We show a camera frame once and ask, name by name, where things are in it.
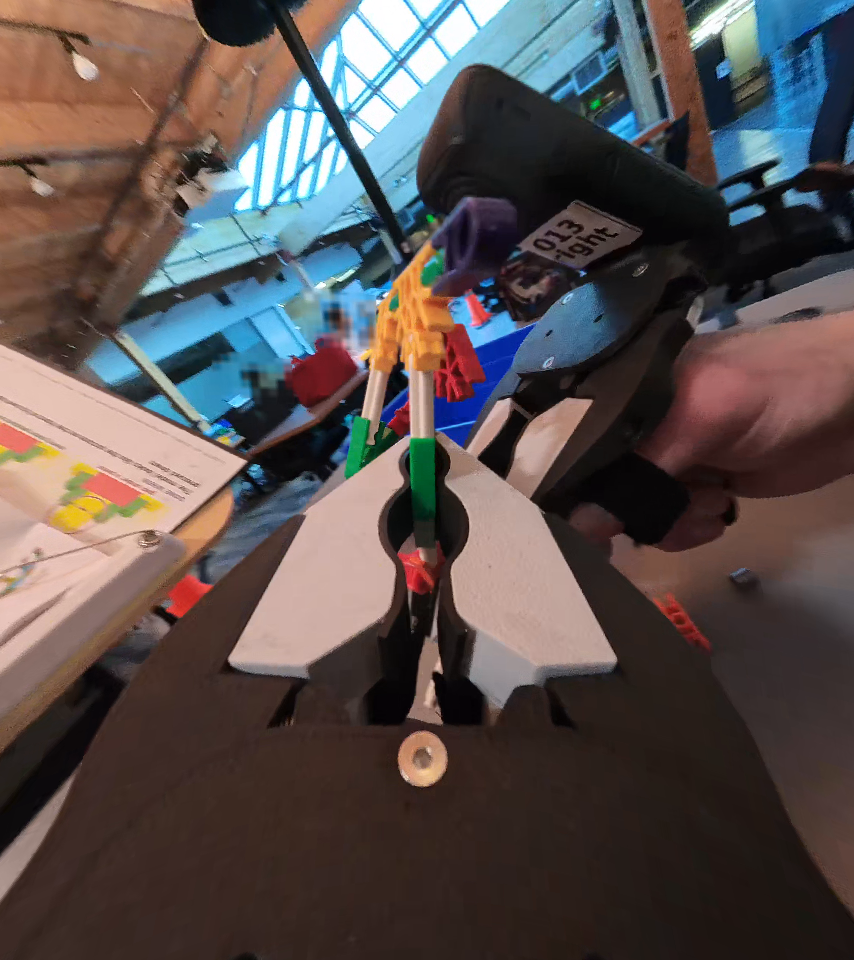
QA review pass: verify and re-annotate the white document stand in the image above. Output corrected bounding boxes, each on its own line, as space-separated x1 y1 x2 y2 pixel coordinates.
0 480 237 800

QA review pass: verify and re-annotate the blue bin with white tag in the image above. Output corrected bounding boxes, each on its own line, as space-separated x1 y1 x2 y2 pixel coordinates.
380 322 537 451

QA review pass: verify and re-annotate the black office chair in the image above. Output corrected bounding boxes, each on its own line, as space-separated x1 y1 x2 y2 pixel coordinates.
719 157 854 294

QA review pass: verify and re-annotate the colourful toy construction car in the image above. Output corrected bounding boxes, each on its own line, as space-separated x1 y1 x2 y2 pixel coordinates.
343 196 520 597

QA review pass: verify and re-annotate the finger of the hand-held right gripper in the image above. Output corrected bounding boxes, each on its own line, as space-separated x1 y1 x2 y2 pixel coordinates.
504 397 595 500
466 397 535 475

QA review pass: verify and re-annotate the orange red connector piece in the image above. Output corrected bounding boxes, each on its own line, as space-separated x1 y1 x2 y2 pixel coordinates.
654 594 713 654

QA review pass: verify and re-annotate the black metal pole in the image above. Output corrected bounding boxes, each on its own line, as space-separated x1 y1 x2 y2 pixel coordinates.
269 0 413 260

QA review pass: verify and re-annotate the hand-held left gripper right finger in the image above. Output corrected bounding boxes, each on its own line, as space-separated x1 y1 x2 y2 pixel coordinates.
433 433 619 724

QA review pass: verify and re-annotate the person's right hand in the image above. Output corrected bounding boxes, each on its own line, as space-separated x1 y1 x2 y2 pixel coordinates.
568 291 854 558

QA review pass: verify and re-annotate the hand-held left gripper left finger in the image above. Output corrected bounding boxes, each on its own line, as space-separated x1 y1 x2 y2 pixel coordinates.
228 442 413 724

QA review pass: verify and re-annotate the red fabric bag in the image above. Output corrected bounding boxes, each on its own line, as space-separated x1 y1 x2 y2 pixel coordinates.
284 337 361 410

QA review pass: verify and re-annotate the wooden table with black legs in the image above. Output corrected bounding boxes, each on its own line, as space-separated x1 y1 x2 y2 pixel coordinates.
247 367 372 481

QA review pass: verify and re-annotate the black round lamp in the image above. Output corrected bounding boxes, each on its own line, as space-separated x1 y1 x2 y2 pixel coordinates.
190 0 304 48

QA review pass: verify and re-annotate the black printed toy box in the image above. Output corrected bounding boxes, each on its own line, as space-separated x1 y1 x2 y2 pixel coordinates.
496 255 582 322

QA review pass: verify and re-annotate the white box device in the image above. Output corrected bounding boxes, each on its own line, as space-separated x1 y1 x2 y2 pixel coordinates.
175 150 248 219

